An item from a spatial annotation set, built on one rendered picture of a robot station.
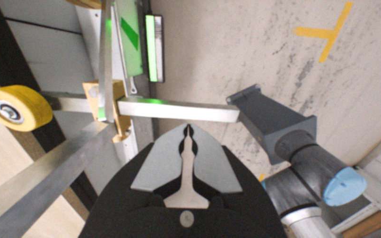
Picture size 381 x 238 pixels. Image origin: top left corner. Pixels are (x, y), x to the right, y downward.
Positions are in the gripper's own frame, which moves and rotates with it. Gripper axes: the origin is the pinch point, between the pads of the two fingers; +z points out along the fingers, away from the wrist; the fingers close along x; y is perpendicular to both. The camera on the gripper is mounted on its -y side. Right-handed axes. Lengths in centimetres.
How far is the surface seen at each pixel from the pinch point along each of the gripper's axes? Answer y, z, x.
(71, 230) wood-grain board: 57, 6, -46
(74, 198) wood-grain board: 35, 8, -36
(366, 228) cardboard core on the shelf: 160, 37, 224
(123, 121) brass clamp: 6.3, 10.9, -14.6
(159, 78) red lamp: -0.8, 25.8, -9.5
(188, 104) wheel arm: 1.8, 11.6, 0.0
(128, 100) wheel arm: 1.5, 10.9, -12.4
